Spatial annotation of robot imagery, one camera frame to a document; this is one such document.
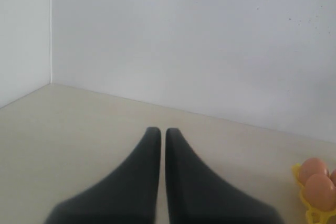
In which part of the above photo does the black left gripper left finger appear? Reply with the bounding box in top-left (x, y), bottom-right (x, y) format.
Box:
top-left (45, 127), bottom-right (161, 223)

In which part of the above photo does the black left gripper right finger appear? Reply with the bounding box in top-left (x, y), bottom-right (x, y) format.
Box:
top-left (165, 128), bottom-right (283, 224)

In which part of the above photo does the yellow plastic egg tray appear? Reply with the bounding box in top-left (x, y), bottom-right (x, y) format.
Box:
top-left (291, 164), bottom-right (335, 224)

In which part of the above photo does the brown egg packed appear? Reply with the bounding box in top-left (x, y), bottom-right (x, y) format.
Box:
top-left (329, 169), bottom-right (336, 186)
top-left (298, 157), bottom-right (329, 185)

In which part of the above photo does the brown egg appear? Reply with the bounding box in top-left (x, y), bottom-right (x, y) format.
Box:
top-left (303, 174), bottom-right (335, 211)

